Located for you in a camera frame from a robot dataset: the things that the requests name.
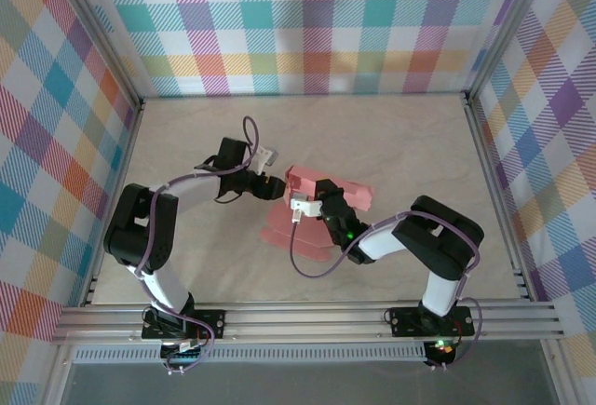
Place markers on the aluminium side rail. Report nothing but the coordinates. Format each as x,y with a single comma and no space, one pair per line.
118,181
493,191

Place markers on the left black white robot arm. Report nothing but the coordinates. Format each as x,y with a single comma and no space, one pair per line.
139,233

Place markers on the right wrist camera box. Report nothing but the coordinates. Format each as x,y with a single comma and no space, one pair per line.
305,207

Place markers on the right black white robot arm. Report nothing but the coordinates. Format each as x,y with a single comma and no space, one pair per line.
442,247

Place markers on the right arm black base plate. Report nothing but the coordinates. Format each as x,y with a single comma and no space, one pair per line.
405,321

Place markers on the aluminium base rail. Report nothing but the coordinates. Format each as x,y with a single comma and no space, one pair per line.
302,321

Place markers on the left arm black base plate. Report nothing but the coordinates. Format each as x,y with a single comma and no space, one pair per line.
214,323

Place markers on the aluminium frame post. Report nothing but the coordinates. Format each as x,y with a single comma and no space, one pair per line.
507,28
98,28

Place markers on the pink paper box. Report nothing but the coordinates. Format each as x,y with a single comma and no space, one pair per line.
302,181

